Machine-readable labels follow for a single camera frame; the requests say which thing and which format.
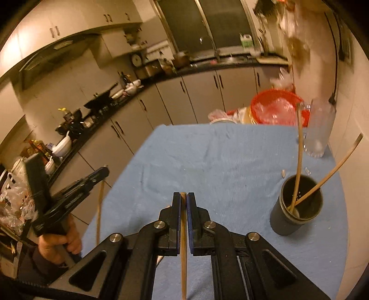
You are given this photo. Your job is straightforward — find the red plastic basket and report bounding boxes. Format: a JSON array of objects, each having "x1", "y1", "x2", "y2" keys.
[{"x1": 250, "y1": 89, "x2": 312, "y2": 126}]

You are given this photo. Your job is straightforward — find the black chopstick holder cup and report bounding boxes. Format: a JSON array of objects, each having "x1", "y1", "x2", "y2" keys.
[{"x1": 269, "y1": 174, "x2": 324, "y2": 235}]

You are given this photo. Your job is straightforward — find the metal faucet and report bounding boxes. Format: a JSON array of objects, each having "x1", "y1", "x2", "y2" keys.
[{"x1": 199, "y1": 36, "x2": 222, "y2": 60}]

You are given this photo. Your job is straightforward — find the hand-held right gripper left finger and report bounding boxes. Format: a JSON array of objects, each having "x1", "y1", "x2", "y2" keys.
[{"x1": 48, "y1": 192, "x2": 183, "y2": 300}]

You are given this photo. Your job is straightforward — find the upper kitchen cabinets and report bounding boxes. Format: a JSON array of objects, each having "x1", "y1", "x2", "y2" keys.
[{"x1": 0, "y1": 0, "x2": 144, "y2": 76}]

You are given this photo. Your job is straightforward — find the black power cable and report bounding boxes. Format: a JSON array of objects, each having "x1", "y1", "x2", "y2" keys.
[{"x1": 323, "y1": 11, "x2": 339, "y2": 99}]

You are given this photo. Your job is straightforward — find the large white bowl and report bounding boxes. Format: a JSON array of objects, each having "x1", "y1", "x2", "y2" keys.
[{"x1": 52, "y1": 133, "x2": 72, "y2": 158}]

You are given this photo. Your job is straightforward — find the kitchen window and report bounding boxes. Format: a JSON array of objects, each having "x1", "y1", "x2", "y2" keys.
[{"x1": 154, "y1": 0, "x2": 261, "y2": 56}]

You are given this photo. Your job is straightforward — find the person's left hand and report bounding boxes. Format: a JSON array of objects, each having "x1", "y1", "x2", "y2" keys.
[{"x1": 37, "y1": 215, "x2": 83, "y2": 264}]

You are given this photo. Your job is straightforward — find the slender bamboo chopstick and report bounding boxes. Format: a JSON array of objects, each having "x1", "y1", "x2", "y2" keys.
[
  {"x1": 294, "y1": 133, "x2": 364, "y2": 206},
  {"x1": 96, "y1": 165, "x2": 108, "y2": 246},
  {"x1": 180, "y1": 192, "x2": 188, "y2": 300},
  {"x1": 288, "y1": 102, "x2": 304, "y2": 210}
]

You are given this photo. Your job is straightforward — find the clear plastic bag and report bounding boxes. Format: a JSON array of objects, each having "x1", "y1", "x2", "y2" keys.
[{"x1": 259, "y1": 97, "x2": 302, "y2": 125}]

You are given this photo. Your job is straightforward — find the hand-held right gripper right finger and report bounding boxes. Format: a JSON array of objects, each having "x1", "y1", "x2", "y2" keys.
[{"x1": 187, "y1": 192, "x2": 332, "y2": 300}]

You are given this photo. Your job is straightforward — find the brown cooking pot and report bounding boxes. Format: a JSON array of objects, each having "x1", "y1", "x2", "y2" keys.
[{"x1": 172, "y1": 52, "x2": 191, "y2": 69}]

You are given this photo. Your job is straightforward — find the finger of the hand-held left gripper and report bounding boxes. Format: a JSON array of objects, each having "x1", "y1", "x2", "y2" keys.
[
  {"x1": 74, "y1": 167, "x2": 110, "y2": 189},
  {"x1": 65, "y1": 181, "x2": 102, "y2": 216}
]

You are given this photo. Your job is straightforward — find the small white bowl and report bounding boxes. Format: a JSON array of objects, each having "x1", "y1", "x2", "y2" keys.
[{"x1": 124, "y1": 79, "x2": 145, "y2": 96}]

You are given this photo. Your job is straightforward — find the yellow cap oil bottle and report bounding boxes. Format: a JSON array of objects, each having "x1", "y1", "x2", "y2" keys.
[{"x1": 58, "y1": 107, "x2": 72, "y2": 123}]

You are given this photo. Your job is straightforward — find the blue table cloth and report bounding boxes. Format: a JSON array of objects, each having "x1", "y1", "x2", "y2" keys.
[{"x1": 78, "y1": 123, "x2": 346, "y2": 300}]

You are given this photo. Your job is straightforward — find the white plastic bag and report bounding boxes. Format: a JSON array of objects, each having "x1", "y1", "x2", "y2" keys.
[{"x1": 208, "y1": 108, "x2": 251, "y2": 125}]

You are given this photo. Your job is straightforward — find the crumpled plastic bags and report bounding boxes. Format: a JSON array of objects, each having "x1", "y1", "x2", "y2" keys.
[{"x1": 0, "y1": 170, "x2": 39, "y2": 234}]

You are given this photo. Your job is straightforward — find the lower kitchen cabinets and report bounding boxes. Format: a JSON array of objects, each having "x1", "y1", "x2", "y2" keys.
[{"x1": 48, "y1": 67, "x2": 289, "y2": 227}]

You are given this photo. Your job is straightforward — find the kitchen cabinets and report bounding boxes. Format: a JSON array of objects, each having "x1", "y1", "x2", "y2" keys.
[
  {"x1": 48, "y1": 67, "x2": 289, "y2": 227},
  {"x1": 0, "y1": 0, "x2": 144, "y2": 76}
]

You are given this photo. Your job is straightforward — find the range hood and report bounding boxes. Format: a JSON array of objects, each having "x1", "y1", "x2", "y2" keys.
[{"x1": 19, "y1": 33, "x2": 102, "y2": 90}]

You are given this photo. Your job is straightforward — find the green label detergent bottle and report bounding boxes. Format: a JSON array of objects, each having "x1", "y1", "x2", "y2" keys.
[{"x1": 239, "y1": 33, "x2": 255, "y2": 48}]

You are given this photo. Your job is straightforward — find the hanging plastic bags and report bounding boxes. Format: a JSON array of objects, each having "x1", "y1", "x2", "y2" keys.
[{"x1": 277, "y1": 0, "x2": 319, "y2": 71}]

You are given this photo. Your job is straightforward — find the black wok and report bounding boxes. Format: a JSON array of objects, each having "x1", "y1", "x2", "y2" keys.
[{"x1": 83, "y1": 82, "x2": 119, "y2": 109}]

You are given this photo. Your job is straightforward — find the black pot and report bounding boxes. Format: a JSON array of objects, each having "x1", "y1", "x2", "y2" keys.
[{"x1": 56, "y1": 109, "x2": 87, "y2": 137}]

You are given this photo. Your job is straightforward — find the person's left forearm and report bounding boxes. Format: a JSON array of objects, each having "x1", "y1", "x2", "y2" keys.
[{"x1": 0, "y1": 245, "x2": 71, "y2": 292}]

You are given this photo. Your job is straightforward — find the clear plastic jug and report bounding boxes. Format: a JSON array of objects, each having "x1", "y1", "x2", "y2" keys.
[{"x1": 303, "y1": 97, "x2": 337, "y2": 159}]

